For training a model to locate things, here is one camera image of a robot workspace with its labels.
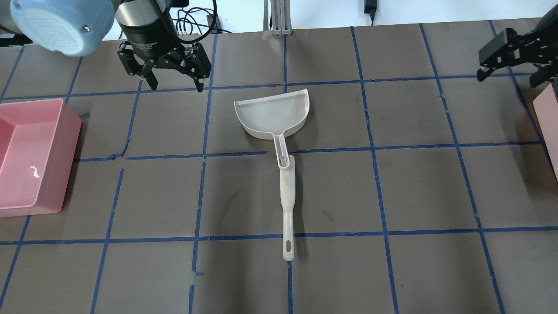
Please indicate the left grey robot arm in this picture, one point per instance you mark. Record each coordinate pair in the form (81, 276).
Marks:
(76, 28)

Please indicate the white plastic dustpan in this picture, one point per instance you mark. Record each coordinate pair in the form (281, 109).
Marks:
(275, 118)

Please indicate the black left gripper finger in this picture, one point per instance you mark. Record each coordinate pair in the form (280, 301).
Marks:
(152, 80)
(199, 83)

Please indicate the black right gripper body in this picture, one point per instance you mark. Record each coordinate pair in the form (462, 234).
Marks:
(538, 56)

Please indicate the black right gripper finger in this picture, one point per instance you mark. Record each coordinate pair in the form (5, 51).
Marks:
(484, 72)
(542, 76)

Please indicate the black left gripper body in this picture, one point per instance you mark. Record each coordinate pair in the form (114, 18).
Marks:
(153, 40)

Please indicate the black power adapter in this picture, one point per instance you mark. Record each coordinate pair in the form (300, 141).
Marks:
(370, 7)

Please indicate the white brush black bristles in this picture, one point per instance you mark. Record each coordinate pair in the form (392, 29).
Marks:
(287, 183)

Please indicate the empty pink plastic bin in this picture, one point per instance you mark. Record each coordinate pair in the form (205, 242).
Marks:
(37, 144)

